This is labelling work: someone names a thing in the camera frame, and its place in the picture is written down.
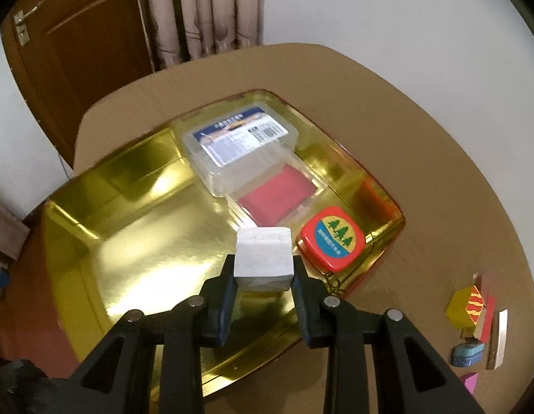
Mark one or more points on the clear plastic labelled container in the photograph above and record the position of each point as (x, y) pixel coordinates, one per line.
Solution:
(230, 150)

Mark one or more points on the brown wooden door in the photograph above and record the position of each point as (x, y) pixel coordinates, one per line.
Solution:
(78, 52)

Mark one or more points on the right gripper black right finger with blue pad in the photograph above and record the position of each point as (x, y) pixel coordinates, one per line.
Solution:
(410, 375)

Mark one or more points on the red rectangular box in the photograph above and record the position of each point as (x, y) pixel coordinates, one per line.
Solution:
(483, 327)

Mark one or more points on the door handle plate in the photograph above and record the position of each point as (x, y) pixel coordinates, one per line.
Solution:
(20, 23)

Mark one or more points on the yellow orange striped cube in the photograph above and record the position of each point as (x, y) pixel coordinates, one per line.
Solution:
(465, 307)

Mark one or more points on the gold tray box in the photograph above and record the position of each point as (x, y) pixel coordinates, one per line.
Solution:
(140, 230)

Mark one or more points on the white zigzag patterned box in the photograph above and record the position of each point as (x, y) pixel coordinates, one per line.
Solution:
(263, 259)

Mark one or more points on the red round tape measure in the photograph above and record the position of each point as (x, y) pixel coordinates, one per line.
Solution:
(331, 240)

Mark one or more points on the patterned curtain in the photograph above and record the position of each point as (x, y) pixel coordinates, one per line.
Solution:
(178, 31)

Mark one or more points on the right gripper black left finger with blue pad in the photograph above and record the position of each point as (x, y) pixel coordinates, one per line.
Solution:
(116, 376)

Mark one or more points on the brown wooden block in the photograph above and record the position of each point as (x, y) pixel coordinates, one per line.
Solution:
(477, 280)

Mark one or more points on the pink rectangular box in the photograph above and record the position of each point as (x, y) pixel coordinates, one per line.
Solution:
(469, 381)

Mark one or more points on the gold metallic box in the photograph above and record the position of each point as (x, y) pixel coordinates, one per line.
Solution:
(498, 339)

